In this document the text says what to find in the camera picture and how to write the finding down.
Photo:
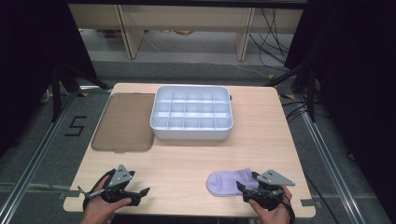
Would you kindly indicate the person's right hand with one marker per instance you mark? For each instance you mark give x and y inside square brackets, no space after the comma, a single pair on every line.
[274,216]

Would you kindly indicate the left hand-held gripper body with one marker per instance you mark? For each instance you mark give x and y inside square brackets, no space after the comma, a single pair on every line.
[120,177]

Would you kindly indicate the white compartment storage box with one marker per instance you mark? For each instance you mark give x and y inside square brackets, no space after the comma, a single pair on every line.
[191,112]

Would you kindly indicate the black curtain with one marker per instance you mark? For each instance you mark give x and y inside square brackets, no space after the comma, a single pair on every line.
[34,62]
[358,77]

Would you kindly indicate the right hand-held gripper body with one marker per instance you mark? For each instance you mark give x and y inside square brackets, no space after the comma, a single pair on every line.
[272,179]

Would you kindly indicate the aluminium floor rail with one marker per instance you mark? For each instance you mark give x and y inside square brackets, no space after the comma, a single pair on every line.
[34,158]
[330,165]

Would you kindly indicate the light purple sock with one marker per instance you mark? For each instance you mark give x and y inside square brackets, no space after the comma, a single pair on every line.
[222,183]

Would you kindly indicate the translucent brown box lid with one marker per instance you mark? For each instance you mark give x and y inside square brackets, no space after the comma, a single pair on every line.
[126,123]

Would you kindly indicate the person's left hand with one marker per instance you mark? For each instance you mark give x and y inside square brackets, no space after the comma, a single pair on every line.
[96,208]

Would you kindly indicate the grey tape strip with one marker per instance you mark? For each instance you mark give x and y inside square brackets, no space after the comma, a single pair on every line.
[310,202]
[70,194]

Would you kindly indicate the light wooden desk frame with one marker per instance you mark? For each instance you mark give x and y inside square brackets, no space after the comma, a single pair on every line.
[186,17]

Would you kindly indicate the black metal stand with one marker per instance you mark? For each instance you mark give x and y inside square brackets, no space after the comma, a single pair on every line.
[65,84]
[306,84]

